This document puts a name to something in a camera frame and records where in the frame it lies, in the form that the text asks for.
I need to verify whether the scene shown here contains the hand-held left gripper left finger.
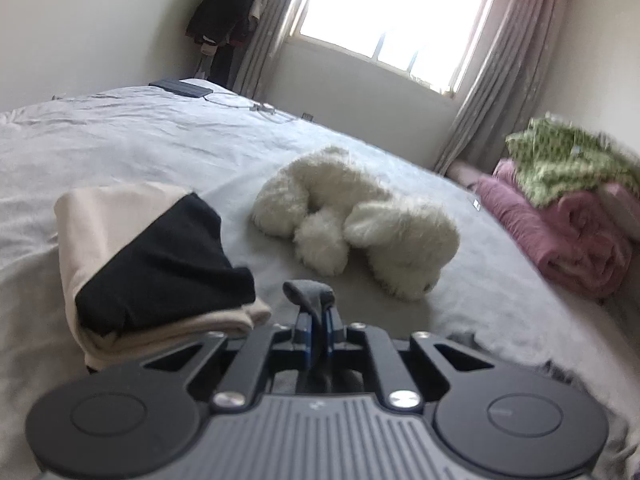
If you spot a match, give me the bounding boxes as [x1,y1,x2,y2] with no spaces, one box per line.
[142,310,315,414]

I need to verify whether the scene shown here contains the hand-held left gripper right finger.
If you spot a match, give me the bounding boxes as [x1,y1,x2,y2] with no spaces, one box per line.
[322,310,496,414]

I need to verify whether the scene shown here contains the grey t-shirt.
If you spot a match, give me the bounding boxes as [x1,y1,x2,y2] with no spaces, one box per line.
[270,280,633,480]

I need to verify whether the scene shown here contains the white plush dog toy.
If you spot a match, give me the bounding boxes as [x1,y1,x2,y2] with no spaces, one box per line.
[251,146,461,302]

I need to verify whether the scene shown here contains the black folded garment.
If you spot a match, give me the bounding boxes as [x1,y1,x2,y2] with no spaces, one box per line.
[74,192,257,338]

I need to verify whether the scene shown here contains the beige folded garment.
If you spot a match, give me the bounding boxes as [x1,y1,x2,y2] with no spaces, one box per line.
[54,182,273,371]

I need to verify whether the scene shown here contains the bed with grey sheet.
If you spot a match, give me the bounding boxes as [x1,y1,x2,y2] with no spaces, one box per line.
[0,77,640,480]

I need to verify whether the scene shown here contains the pink folded quilt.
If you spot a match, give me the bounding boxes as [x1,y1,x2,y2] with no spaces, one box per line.
[445,159,633,301]

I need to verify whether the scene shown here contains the dark tablet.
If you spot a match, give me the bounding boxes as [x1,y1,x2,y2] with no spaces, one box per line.
[149,78,213,99]

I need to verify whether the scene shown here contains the green patterned blanket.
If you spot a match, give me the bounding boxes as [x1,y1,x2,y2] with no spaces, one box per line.
[505,112,640,208]

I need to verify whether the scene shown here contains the grey curtain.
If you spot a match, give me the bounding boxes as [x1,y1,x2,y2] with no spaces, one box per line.
[234,0,321,101]
[432,0,571,173]

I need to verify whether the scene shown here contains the pale pink pillow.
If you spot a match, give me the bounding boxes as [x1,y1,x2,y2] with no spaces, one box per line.
[597,182,640,241]

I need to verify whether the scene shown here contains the window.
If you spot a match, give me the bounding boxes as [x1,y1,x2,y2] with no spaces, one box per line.
[285,0,501,98]

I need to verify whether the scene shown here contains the dark hanging coat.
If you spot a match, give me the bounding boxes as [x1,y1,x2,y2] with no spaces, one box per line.
[185,0,261,86]

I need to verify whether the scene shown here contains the white charger cable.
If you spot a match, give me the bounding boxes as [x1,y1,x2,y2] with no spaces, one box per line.
[202,92,301,123]

